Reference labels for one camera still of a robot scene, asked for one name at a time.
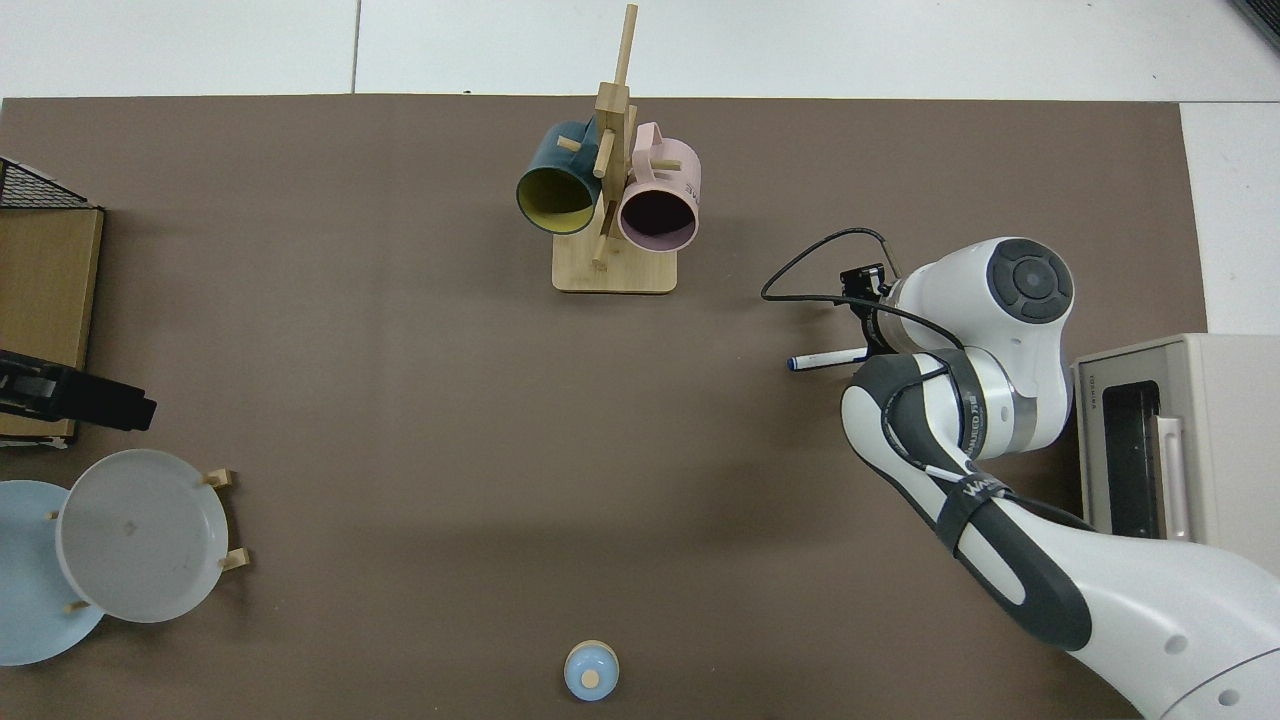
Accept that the blue and white marker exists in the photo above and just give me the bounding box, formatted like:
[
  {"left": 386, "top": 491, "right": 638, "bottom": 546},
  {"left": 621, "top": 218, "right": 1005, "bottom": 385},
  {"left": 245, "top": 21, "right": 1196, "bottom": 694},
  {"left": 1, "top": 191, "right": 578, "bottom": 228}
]
[{"left": 788, "top": 346, "right": 871, "bottom": 374}]

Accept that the grey plate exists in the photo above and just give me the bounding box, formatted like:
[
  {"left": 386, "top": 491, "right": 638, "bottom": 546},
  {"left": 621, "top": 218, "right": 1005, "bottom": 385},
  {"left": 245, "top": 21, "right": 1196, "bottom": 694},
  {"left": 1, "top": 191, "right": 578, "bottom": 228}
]
[{"left": 55, "top": 449, "right": 230, "bottom": 625}]

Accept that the wooden plate rack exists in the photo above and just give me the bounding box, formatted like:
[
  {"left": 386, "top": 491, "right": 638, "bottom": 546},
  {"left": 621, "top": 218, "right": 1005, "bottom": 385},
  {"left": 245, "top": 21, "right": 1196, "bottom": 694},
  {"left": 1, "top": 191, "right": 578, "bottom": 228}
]
[{"left": 45, "top": 468, "right": 251, "bottom": 613}]

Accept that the light blue plate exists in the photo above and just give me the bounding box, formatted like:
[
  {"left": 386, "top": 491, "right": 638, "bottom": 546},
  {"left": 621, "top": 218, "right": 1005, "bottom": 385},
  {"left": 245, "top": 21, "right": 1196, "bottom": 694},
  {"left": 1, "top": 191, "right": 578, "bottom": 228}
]
[{"left": 0, "top": 480, "right": 106, "bottom": 667}]

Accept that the pink mug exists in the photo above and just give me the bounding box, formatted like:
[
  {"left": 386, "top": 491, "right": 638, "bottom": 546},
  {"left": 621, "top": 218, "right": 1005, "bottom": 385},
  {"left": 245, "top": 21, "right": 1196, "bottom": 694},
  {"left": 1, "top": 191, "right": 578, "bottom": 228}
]
[{"left": 617, "top": 122, "right": 702, "bottom": 253}]

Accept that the wooden cup stand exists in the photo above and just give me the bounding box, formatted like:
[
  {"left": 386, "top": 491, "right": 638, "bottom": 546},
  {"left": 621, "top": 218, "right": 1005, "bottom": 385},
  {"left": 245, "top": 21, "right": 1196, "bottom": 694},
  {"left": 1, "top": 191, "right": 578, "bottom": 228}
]
[{"left": 552, "top": 3, "right": 679, "bottom": 295}]

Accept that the dark blue mug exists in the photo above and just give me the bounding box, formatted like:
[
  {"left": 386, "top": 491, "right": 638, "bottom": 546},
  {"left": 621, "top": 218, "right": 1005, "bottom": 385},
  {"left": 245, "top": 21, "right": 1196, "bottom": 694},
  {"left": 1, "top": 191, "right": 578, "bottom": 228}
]
[{"left": 516, "top": 117, "right": 604, "bottom": 236}]

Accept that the brown table cloth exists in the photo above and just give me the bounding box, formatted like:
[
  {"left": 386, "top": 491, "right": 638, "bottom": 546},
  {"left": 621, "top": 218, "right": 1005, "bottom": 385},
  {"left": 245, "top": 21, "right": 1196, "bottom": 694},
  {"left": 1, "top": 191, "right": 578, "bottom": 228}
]
[{"left": 0, "top": 95, "right": 1208, "bottom": 720}]

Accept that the pale toaster oven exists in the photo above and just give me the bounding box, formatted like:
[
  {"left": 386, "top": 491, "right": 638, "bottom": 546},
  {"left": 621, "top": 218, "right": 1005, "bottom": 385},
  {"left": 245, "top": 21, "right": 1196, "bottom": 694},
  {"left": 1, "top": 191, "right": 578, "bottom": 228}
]
[{"left": 1072, "top": 333, "right": 1280, "bottom": 576}]

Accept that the small blue round bell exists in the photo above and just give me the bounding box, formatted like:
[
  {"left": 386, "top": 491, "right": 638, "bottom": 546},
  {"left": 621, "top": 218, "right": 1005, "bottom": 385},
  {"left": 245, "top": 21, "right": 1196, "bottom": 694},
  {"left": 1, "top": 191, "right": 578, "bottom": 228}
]
[{"left": 563, "top": 640, "right": 621, "bottom": 702}]

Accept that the dark grey slanted bar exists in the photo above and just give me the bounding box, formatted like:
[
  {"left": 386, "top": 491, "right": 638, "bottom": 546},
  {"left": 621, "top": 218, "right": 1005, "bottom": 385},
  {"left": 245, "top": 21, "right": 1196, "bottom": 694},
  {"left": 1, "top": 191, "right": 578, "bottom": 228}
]
[{"left": 1228, "top": 0, "right": 1280, "bottom": 53}]

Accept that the wire basket with wooden floor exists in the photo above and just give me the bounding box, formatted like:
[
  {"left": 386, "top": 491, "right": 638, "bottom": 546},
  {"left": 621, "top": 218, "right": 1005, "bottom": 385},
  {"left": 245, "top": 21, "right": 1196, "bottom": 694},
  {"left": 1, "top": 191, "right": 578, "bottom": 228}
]
[{"left": 0, "top": 157, "right": 106, "bottom": 451}]

